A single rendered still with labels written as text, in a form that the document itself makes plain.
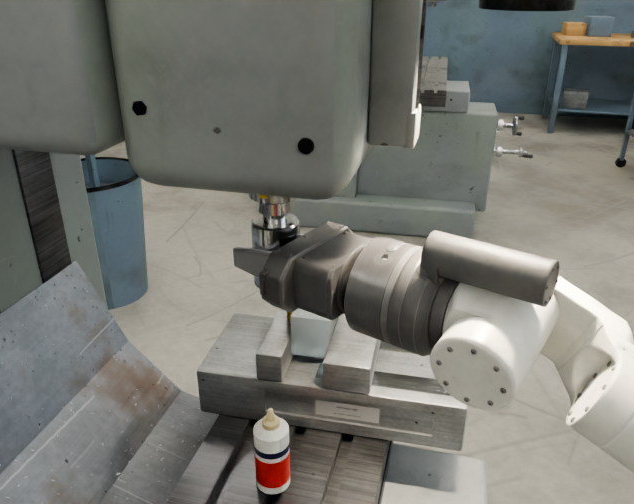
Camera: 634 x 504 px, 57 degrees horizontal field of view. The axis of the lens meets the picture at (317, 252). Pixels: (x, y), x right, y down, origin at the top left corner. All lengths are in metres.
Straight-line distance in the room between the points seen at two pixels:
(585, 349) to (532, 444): 1.75
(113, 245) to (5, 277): 2.02
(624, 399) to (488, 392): 0.09
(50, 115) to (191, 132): 0.11
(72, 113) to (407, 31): 0.26
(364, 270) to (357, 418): 0.33
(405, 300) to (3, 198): 0.53
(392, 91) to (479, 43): 6.54
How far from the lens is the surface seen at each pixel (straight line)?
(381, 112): 0.50
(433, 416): 0.77
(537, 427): 2.32
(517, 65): 7.07
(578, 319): 0.50
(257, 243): 0.56
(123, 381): 0.92
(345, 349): 0.76
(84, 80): 0.48
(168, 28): 0.45
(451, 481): 0.88
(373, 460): 0.77
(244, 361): 0.81
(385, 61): 0.49
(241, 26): 0.43
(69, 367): 0.88
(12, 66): 0.51
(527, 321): 0.46
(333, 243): 0.55
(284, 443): 0.69
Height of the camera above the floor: 1.48
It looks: 26 degrees down
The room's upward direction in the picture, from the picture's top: straight up
